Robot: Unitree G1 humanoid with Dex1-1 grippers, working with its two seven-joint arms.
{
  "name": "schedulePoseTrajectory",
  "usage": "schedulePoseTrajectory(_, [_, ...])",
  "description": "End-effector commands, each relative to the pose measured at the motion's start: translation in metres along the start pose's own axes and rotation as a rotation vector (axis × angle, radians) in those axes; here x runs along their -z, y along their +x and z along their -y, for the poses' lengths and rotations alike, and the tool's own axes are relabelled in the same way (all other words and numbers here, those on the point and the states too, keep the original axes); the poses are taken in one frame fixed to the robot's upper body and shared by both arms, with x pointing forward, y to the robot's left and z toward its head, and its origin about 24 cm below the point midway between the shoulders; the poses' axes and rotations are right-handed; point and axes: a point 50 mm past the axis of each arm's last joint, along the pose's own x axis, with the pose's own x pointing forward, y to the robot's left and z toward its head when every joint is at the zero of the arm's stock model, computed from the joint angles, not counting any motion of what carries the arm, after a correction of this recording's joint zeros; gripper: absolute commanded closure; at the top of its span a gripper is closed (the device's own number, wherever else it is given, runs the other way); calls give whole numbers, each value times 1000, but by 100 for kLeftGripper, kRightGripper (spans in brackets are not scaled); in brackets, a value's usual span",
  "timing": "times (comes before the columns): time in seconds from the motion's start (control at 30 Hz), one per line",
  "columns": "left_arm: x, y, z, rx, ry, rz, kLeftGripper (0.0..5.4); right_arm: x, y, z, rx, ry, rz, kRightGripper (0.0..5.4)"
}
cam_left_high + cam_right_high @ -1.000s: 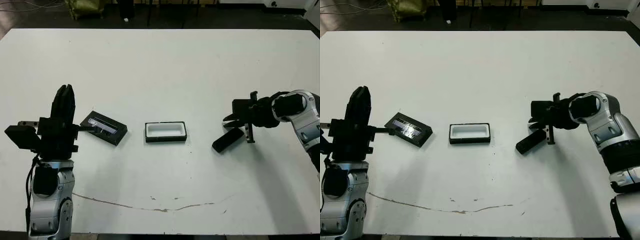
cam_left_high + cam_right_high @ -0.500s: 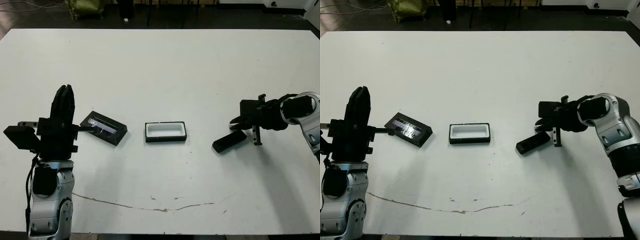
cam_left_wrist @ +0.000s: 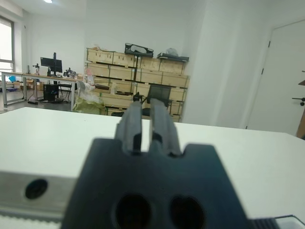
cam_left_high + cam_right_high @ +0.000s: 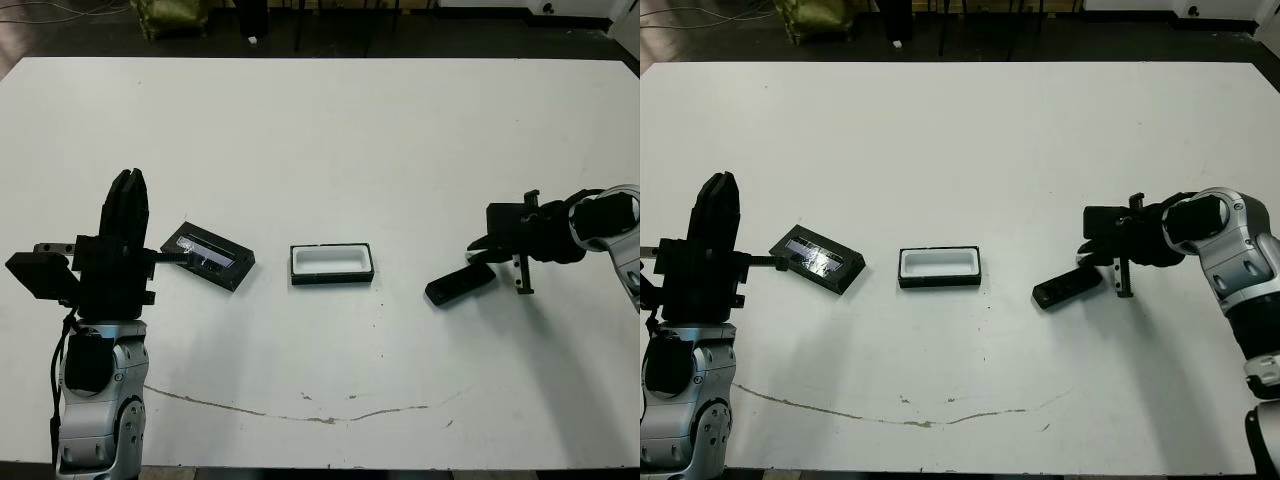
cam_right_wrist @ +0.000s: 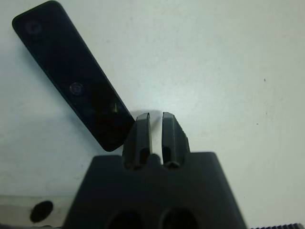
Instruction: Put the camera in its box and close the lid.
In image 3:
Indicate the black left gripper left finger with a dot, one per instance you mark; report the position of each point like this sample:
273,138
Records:
132,128

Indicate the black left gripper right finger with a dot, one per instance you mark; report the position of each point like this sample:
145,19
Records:
162,128

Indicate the cardboard box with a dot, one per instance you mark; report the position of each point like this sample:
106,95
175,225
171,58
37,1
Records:
29,84

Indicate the wooden crate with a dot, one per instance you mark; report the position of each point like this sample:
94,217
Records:
122,72
175,118
150,64
122,86
178,94
125,59
100,69
115,99
149,76
118,110
175,80
172,67
176,107
100,55

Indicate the black mesh office chair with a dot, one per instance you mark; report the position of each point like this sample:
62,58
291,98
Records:
159,93

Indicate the green sack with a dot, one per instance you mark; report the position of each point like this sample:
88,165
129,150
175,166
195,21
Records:
87,107

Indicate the black vertical pole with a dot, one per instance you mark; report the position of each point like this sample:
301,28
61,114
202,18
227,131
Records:
137,74

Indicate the white plastic wrapping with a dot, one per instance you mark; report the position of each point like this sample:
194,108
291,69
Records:
87,94

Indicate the pink and white carton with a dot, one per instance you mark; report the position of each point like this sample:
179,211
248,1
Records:
89,76

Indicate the black flat case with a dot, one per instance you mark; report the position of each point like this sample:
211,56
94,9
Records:
174,58

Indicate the grey plastic bag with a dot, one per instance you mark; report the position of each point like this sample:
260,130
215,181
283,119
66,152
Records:
172,51

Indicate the black folding chair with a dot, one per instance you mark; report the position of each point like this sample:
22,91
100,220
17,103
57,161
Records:
64,85

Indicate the wooden top desk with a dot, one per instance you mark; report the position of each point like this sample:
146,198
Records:
68,79

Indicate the black desk device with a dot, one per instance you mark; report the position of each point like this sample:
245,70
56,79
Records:
69,72

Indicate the black computer tower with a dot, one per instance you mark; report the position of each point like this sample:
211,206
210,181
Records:
50,92

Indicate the black power strip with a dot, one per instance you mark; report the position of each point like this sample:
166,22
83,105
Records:
33,101

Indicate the black computer monitor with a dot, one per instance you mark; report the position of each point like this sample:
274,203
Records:
50,62

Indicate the small black desk stand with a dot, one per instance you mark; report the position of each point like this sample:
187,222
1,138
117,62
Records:
37,68

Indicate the white door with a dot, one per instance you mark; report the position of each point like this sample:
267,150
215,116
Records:
276,83

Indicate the blue object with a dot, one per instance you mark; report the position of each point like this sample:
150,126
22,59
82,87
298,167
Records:
11,78

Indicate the white frame desk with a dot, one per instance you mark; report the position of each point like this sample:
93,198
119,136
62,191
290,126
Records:
4,90

